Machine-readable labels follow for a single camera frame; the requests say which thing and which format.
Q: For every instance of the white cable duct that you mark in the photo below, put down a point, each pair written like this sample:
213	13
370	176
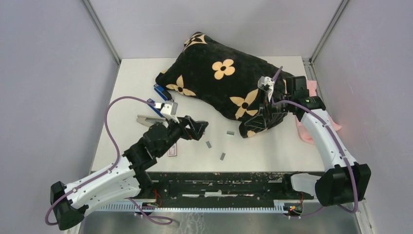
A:
127	206

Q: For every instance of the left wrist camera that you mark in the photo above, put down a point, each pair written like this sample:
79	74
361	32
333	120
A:
168	110

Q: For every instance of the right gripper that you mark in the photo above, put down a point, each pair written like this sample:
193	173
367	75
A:
259	121

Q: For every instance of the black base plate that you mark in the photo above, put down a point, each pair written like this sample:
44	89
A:
220	190

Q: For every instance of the black pillow with beige flowers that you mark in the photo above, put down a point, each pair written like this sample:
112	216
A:
222	77

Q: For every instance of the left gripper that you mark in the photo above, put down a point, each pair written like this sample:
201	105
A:
196	129

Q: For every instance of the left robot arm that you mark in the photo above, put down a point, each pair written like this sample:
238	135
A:
124	178

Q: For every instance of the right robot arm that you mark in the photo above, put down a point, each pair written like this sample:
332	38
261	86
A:
344	180

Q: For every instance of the closed red white staple box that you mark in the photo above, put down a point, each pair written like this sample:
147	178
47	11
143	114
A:
172	150

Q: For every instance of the blue stapler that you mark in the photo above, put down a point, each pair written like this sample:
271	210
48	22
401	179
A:
157	111
164	94

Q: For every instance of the grey beige stapler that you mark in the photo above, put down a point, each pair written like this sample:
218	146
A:
148	121

